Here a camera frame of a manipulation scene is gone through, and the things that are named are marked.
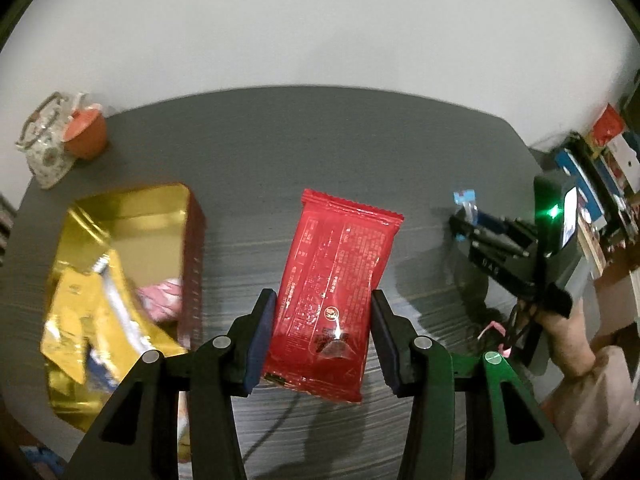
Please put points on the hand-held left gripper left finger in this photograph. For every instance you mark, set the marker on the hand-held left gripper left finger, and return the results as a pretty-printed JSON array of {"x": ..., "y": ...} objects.
[{"x": 260, "y": 342}]

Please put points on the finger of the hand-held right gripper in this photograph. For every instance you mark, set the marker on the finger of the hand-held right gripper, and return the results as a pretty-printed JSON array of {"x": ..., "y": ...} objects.
[
  {"x": 462, "y": 230},
  {"x": 487, "y": 219}
]

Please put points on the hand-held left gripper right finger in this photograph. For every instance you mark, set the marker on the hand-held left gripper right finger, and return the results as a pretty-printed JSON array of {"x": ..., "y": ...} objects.
[{"x": 387, "y": 345}]

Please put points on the small blue and clear packet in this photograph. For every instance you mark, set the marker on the small blue and clear packet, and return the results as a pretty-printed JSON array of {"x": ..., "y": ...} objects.
[{"x": 462, "y": 199}]

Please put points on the orange clay cup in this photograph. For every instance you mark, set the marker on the orange clay cup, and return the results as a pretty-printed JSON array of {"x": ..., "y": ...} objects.
[{"x": 87, "y": 135}]

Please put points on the red bag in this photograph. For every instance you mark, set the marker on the red bag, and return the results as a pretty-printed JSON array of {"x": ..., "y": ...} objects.
[{"x": 607, "y": 125}]

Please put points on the person's right forearm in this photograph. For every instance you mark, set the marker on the person's right forearm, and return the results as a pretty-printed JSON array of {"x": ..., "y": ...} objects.
[{"x": 600, "y": 410}]

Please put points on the cardboard box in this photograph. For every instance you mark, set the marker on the cardboard box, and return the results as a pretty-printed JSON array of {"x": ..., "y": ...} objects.
[{"x": 617, "y": 285}]

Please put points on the small pink candy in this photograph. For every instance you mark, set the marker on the small pink candy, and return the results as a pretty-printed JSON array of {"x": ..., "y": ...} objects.
[{"x": 162, "y": 300}]

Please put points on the patterned ceramic teapot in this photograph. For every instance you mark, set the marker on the patterned ceramic teapot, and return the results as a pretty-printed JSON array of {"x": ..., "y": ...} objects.
[{"x": 47, "y": 160}]

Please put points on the person's right hand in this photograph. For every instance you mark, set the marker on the person's right hand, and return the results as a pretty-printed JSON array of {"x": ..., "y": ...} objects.
[{"x": 567, "y": 340}]

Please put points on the yellow snack packet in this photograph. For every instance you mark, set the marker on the yellow snack packet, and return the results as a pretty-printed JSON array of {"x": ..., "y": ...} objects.
[{"x": 80, "y": 300}]

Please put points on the red tin with gold inside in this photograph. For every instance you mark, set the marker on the red tin with gold inside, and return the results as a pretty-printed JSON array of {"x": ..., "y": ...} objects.
[{"x": 192, "y": 260}]

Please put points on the pink ribbon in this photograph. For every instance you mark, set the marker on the pink ribbon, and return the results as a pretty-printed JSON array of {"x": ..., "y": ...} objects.
[{"x": 492, "y": 329}]

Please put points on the blue cracker packet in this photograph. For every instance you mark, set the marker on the blue cracker packet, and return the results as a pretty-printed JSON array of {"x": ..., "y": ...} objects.
[{"x": 100, "y": 367}]

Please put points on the red snack packet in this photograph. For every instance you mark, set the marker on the red snack packet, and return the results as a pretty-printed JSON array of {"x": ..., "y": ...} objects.
[{"x": 330, "y": 260}]

